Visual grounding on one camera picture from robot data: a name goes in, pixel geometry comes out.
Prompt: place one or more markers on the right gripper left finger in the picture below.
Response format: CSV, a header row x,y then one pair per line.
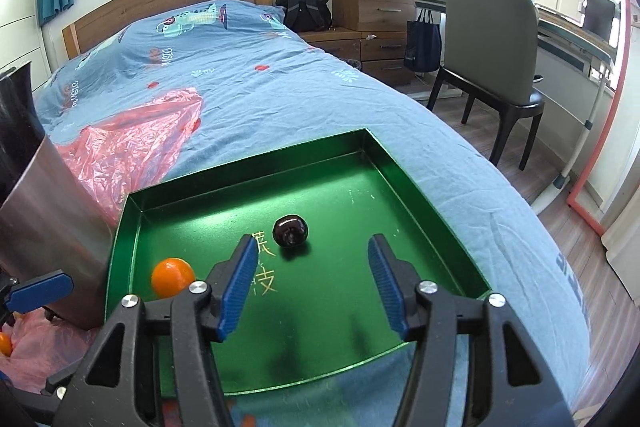
x,y
118,381

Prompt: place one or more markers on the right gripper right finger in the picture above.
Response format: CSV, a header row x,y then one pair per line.
x,y
509,383

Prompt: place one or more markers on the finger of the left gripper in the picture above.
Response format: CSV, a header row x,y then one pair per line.
x,y
35,293

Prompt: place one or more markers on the orange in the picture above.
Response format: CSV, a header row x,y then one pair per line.
x,y
170,276
5,345

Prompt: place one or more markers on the dark plum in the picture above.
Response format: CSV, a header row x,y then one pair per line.
x,y
290,231

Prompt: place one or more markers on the electric kettle steel black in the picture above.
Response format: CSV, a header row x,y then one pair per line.
x,y
49,221

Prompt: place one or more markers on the pink plastic sheet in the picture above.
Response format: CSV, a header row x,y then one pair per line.
x,y
130,150

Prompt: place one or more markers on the green metal tray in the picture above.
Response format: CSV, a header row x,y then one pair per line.
x,y
312,311

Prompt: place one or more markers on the white wardrobe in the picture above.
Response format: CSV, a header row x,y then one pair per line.
x,y
21,40

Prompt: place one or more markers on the grey office chair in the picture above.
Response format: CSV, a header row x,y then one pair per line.
x,y
490,53

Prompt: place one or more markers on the white desk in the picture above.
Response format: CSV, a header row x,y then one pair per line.
x,y
560,38

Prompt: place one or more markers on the dark blue tote bag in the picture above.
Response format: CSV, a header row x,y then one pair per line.
x,y
424,44

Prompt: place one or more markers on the low wooden nightstand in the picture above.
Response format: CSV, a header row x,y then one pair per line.
x,y
340,42

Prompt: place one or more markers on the black backpack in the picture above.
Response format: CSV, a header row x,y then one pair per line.
x,y
306,15

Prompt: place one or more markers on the wooden drawer cabinet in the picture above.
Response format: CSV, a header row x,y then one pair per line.
x,y
381,26

